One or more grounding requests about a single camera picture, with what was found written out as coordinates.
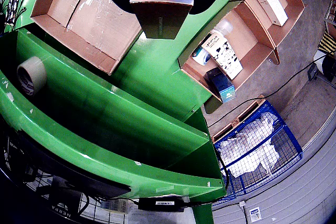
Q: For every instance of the small dark floor box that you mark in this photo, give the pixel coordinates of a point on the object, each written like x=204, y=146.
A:
x=313, y=72

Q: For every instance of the white and black device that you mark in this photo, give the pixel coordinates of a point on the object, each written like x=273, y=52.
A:
x=329, y=69

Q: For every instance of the wooden pallet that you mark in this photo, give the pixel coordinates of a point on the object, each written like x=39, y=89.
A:
x=236, y=121

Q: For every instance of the yellow black striped barrier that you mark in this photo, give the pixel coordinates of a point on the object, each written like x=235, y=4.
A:
x=328, y=43

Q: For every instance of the divided cardboard box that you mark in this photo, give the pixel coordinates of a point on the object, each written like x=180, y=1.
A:
x=252, y=51

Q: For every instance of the white cow print box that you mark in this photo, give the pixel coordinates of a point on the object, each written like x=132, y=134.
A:
x=223, y=56

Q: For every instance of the black white patterned card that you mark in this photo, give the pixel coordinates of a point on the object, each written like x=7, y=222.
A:
x=11, y=6

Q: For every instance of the green machine housing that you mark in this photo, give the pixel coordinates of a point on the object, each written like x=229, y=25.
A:
x=105, y=142

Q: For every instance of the holographic silver product box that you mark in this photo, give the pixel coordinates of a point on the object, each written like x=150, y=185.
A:
x=160, y=11

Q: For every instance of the dark blue product box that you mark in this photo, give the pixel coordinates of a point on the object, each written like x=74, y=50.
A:
x=221, y=85

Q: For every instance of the black power adapter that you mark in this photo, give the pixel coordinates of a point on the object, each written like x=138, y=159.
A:
x=160, y=204

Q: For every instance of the round blue white tin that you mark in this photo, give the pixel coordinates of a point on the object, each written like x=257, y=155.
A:
x=200, y=56

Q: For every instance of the tall white carton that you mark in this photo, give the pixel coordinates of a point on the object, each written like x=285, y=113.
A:
x=273, y=3

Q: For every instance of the large open cardboard tray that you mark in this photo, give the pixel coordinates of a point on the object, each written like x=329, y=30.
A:
x=86, y=30

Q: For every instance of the beige packing tape roll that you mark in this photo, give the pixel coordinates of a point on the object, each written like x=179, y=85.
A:
x=32, y=74

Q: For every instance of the white plastic sheeting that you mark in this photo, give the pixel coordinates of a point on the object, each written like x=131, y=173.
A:
x=249, y=150

